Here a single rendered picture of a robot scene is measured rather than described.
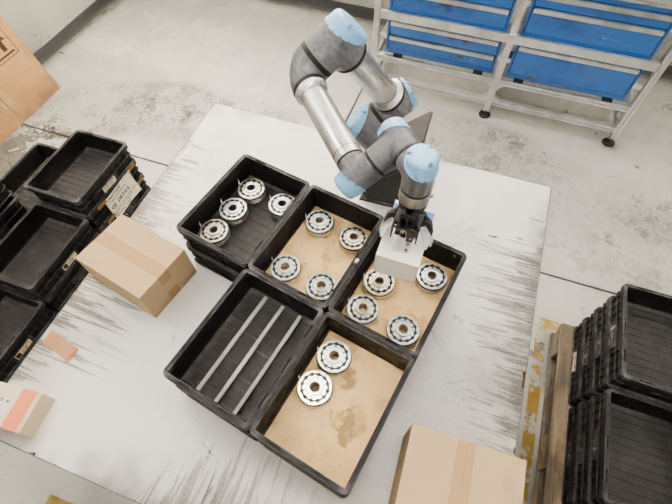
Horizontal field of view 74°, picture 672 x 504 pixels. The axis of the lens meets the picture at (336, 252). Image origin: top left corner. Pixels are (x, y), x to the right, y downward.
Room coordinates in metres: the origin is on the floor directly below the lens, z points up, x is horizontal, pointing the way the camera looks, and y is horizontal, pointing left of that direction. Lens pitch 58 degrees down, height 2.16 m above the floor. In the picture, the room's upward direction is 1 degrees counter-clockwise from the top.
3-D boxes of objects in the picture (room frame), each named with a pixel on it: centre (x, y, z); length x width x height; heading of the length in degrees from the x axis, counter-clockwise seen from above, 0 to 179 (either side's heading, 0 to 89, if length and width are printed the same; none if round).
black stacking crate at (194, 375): (0.46, 0.26, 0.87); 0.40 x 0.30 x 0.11; 149
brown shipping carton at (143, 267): (0.80, 0.71, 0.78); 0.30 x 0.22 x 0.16; 58
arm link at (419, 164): (0.68, -0.19, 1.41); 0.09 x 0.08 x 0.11; 21
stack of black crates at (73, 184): (1.47, 1.23, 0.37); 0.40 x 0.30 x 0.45; 160
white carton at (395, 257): (0.70, -0.20, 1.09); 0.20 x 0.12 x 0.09; 160
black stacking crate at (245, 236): (0.96, 0.32, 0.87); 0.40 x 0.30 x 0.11; 149
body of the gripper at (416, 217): (0.67, -0.19, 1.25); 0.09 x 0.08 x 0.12; 160
